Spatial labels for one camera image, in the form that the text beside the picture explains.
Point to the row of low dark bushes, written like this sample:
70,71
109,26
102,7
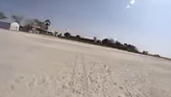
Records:
118,44

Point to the low brown building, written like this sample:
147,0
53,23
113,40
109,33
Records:
35,29

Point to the palm tree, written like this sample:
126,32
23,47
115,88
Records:
47,24

